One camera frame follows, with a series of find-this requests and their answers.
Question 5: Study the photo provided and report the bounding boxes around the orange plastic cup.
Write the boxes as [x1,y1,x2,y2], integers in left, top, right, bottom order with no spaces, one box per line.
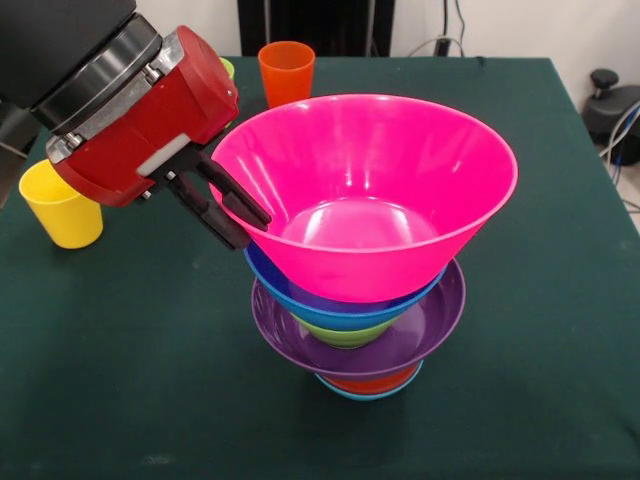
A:
[257,41,317,109]

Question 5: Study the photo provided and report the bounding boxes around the small blue plastic bowl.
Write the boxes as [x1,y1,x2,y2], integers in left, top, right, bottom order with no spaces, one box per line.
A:
[315,367,426,402]

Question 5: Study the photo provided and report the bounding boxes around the black equipment base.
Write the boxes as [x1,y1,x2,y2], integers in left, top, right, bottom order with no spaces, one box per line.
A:
[582,68,640,166]

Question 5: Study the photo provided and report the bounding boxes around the dark green tablecloth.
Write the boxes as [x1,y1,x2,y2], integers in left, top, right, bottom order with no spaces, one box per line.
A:
[0,53,640,480]

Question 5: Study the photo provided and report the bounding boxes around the orange plastic bowl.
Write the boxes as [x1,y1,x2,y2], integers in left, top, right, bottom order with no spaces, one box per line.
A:
[324,363,422,396]

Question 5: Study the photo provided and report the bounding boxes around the small green plastic bowl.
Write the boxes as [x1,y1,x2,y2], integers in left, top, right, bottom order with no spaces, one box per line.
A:
[289,312,396,350]

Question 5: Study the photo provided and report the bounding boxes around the large blue plastic bowl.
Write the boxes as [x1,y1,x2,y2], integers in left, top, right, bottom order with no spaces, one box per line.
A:
[243,242,449,334]

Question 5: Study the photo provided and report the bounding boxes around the purple plastic bowl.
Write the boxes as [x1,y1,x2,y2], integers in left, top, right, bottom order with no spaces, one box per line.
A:
[251,257,467,381]

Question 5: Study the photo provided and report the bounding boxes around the lime green plastic cup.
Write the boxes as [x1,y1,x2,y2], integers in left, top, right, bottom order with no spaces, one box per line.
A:
[218,56,236,130]

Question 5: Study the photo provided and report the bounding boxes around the large pink plastic bowl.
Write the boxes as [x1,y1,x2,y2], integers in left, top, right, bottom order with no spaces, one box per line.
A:
[208,93,520,304]

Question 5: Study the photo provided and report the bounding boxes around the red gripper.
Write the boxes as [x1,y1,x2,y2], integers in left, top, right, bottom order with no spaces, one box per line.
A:
[49,24,273,251]

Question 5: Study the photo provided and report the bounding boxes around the blue cable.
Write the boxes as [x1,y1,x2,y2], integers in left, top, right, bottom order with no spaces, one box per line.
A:
[599,99,640,169]

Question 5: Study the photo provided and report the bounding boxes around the black chair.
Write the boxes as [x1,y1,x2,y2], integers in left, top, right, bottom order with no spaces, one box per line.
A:
[0,97,39,156]

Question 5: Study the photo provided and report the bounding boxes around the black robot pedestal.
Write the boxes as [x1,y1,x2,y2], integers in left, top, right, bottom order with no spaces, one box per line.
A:
[239,0,396,57]

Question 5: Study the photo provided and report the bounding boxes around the yellow plastic cup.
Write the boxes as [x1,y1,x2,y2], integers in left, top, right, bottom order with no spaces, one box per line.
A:
[18,159,105,250]

